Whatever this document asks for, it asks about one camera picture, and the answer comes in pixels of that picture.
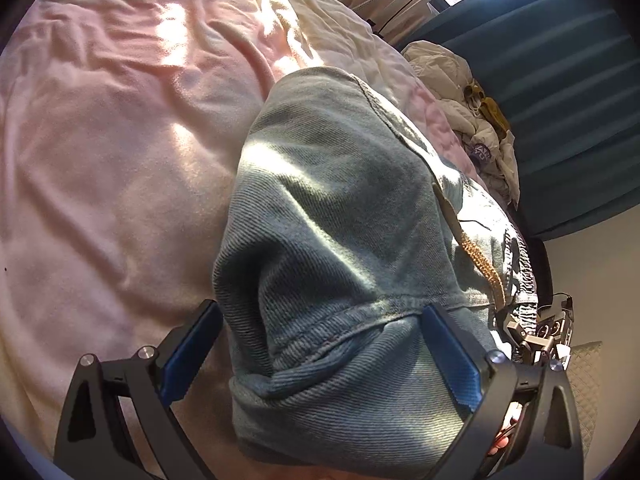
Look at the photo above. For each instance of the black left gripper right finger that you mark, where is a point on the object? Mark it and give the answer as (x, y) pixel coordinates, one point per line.
(523, 421)

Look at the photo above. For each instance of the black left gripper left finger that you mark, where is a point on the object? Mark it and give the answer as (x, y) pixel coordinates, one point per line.
(93, 441)

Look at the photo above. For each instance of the blue denim jeans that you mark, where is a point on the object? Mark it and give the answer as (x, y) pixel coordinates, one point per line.
(344, 224)

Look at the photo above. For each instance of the cream white crumpled garment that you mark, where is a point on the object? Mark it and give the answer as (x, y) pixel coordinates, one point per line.
(446, 74)

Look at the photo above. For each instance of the mustard yellow garment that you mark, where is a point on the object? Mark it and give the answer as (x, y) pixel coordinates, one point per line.
(487, 107)

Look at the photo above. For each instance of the teal window curtain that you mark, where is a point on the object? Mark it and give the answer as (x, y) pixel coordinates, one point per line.
(566, 75)

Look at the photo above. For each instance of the pink bed sheet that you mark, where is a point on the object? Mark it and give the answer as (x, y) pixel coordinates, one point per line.
(122, 122)

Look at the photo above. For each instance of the beige hanging garment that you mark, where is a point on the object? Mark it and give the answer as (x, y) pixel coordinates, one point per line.
(394, 20)

